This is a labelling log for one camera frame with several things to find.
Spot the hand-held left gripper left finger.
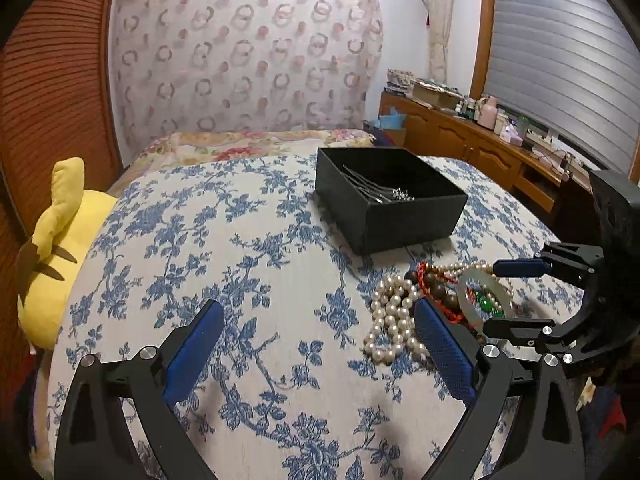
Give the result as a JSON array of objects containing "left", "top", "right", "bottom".
[{"left": 54, "top": 300, "right": 226, "bottom": 480}]

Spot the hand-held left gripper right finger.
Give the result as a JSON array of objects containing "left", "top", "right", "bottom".
[{"left": 414, "top": 297, "right": 587, "bottom": 480}]

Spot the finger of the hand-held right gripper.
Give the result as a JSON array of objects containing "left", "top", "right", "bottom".
[
  {"left": 482, "top": 316, "right": 576, "bottom": 361},
  {"left": 492, "top": 242, "right": 609, "bottom": 287}
]

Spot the pale jade bangle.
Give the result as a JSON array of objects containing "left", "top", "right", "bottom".
[{"left": 456, "top": 269, "right": 516, "bottom": 342}]

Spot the black rectangular box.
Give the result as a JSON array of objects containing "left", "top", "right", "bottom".
[{"left": 315, "top": 146, "right": 469, "bottom": 256}]

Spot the blue floral bedspread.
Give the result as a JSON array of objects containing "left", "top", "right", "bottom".
[{"left": 30, "top": 152, "right": 591, "bottom": 480}]

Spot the red and blue cloth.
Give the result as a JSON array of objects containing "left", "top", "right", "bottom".
[{"left": 580, "top": 380, "right": 629, "bottom": 442}]

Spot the wooden sideboard cabinet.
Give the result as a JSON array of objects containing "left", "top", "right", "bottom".
[{"left": 378, "top": 91, "right": 593, "bottom": 231}]

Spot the pink bottle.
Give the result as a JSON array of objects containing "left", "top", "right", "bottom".
[{"left": 479, "top": 96, "right": 499, "bottom": 128}]

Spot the bundle of silver hairpins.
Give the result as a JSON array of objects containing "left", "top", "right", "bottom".
[{"left": 342, "top": 164, "right": 414, "bottom": 205}]

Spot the yellow plush toy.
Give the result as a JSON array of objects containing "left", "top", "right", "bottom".
[{"left": 17, "top": 157, "right": 120, "bottom": 352}]

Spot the cardboard box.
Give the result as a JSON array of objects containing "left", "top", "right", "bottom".
[{"left": 410, "top": 81, "right": 463, "bottom": 111}]

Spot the blue plastic bag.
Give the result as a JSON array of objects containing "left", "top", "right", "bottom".
[{"left": 378, "top": 109, "right": 408, "bottom": 132}]

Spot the grey window blind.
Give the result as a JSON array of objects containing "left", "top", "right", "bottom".
[{"left": 487, "top": 0, "right": 640, "bottom": 181}]

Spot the flowered quilt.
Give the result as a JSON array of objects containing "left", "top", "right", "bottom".
[{"left": 107, "top": 129, "right": 383, "bottom": 196}]

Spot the cream lace curtain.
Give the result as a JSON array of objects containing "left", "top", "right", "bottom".
[{"left": 427, "top": 0, "right": 453, "bottom": 83}]

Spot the brown ribbed wooden panel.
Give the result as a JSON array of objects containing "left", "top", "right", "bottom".
[{"left": 0, "top": 0, "right": 123, "bottom": 361}]

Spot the green bead bracelet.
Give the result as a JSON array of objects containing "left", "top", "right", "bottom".
[{"left": 470, "top": 287, "right": 506, "bottom": 317}]

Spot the brown wooden bead bracelet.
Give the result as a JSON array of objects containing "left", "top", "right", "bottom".
[{"left": 405, "top": 270, "right": 462, "bottom": 317}]

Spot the white pearl necklace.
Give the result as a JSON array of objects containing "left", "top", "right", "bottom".
[{"left": 362, "top": 260, "right": 507, "bottom": 368}]

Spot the red bead string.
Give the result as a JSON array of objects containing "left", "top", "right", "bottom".
[{"left": 417, "top": 261, "right": 467, "bottom": 324}]

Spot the ring-patterned sheer curtain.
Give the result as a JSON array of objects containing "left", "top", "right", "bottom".
[{"left": 111, "top": 0, "right": 385, "bottom": 161}]

